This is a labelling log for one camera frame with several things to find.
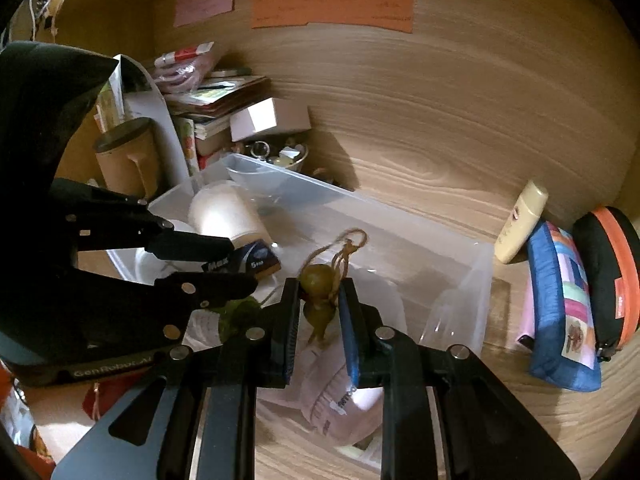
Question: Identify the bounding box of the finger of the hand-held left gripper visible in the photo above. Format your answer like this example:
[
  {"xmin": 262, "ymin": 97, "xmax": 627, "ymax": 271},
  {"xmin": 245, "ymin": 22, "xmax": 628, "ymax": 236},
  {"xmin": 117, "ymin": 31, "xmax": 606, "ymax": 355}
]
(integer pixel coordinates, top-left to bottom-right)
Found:
[
  {"xmin": 155, "ymin": 272, "xmax": 258, "ymax": 311},
  {"xmin": 145, "ymin": 230, "xmax": 236, "ymax": 263}
]

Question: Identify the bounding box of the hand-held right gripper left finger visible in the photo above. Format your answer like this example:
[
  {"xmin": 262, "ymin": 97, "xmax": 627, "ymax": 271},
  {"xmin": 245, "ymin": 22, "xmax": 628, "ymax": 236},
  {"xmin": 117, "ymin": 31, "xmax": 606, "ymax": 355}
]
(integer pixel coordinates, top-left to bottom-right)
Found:
[{"xmin": 50, "ymin": 278, "xmax": 302, "ymax": 480}]

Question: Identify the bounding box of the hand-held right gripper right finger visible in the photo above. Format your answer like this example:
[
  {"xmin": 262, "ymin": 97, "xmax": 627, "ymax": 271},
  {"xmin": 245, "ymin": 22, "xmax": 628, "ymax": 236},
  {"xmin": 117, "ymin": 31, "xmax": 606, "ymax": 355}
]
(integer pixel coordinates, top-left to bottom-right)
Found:
[{"xmin": 337, "ymin": 277, "xmax": 581, "ymax": 480}]

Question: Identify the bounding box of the dark green pouch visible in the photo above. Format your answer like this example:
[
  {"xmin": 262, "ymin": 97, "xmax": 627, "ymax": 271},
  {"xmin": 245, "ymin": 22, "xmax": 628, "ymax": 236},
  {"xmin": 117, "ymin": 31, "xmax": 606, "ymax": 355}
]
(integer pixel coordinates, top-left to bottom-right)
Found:
[{"xmin": 217, "ymin": 297, "xmax": 263, "ymax": 346}]

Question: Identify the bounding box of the cream cotton pad roll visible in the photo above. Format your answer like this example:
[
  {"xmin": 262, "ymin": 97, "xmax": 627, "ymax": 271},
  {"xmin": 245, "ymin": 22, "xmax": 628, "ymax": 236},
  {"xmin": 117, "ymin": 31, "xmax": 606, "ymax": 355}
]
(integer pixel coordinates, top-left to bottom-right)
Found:
[{"xmin": 187, "ymin": 182, "xmax": 273, "ymax": 256}]

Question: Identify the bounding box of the small blue staple box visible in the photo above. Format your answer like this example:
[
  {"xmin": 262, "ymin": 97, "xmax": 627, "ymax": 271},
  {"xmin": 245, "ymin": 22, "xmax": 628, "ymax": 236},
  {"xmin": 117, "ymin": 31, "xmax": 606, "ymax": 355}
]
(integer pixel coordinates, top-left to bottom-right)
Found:
[{"xmin": 232, "ymin": 240, "xmax": 282, "ymax": 281}]

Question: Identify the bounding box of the green gourd charm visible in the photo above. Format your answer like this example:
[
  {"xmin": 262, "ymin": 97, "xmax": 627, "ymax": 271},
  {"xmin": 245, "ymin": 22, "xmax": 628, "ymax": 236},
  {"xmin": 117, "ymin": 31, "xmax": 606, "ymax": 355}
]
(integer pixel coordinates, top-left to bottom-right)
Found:
[{"xmin": 298, "ymin": 229, "xmax": 368, "ymax": 346}]

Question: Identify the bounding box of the clear plastic storage box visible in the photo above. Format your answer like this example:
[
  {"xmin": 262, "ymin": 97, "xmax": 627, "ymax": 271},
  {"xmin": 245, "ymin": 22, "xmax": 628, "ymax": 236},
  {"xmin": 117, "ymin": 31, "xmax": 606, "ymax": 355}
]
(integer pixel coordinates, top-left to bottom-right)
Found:
[{"xmin": 145, "ymin": 152, "xmax": 496, "ymax": 476}]

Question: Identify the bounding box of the wooden desktop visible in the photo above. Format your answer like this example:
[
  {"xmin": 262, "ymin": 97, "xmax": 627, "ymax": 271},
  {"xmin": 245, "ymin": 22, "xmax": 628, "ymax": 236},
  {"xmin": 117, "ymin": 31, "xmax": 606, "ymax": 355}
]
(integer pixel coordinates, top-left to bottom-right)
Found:
[{"xmin": 30, "ymin": 125, "xmax": 636, "ymax": 480}]

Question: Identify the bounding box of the clear plastic bowl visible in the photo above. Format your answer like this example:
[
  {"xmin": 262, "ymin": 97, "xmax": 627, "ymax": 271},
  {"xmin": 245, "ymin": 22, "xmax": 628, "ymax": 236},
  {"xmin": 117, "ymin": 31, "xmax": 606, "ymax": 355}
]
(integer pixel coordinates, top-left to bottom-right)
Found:
[{"xmin": 227, "ymin": 140, "xmax": 308, "ymax": 208}]

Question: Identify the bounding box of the brown cylinder container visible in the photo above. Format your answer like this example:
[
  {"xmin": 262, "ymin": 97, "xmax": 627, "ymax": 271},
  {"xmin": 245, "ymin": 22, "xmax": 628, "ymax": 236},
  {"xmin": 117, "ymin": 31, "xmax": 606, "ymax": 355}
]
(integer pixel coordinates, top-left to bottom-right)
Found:
[{"xmin": 94, "ymin": 117, "xmax": 161, "ymax": 198}]

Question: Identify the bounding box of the red fabric pouch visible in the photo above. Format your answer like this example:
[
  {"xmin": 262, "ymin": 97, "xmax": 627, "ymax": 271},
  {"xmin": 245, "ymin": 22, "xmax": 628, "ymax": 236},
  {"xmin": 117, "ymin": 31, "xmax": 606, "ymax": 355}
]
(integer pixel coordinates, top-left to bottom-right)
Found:
[{"xmin": 82, "ymin": 375, "xmax": 146, "ymax": 418}]

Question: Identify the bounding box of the small white box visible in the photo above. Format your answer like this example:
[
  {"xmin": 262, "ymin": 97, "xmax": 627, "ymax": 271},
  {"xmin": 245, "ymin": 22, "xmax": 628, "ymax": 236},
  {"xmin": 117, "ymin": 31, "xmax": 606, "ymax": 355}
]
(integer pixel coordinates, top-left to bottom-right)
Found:
[{"xmin": 229, "ymin": 97, "xmax": 313, "ymax": 143}]

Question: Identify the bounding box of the stack of books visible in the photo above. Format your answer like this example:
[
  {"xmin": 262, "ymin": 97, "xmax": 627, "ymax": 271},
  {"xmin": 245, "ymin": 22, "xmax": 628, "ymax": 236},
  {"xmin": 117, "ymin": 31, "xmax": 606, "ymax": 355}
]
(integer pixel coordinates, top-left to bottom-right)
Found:
[{"xmin": 152, "ymin": 42, "xmax": 271, "ymax": 171}]

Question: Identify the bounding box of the pale yellow lotion tube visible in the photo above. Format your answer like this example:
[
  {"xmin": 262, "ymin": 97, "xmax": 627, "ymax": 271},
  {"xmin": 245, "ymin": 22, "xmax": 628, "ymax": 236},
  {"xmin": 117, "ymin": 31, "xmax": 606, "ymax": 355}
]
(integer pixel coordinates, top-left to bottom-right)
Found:
[{"xmin": 494, "ymin": 180, "xmax": 550, "ymax": 265}]

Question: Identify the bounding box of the blue patchwork zip pouch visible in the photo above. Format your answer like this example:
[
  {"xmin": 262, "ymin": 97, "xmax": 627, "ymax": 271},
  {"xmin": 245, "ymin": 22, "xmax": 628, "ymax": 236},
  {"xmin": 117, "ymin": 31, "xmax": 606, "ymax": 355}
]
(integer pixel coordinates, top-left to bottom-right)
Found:
[{"xmin": 527, "ymin": 220, "xmax": 603, "ymax": 393}]

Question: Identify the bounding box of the black orange zip pouch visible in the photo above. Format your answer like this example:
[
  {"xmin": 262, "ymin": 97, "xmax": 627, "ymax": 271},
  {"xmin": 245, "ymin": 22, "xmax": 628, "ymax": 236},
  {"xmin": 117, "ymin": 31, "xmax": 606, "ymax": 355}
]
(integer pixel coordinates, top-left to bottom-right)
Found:
[{"xmin": 572, "ymin": 205, "xmax": 640, "ymax": 363}]

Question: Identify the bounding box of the orange sticky note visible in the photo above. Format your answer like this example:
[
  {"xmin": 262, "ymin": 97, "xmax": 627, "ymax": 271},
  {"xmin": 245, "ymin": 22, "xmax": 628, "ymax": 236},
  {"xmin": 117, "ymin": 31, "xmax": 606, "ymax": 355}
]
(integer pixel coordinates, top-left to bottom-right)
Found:
[{"xmin": 251, "ymin": 0, "xmax": 416, "ymax": 33}]

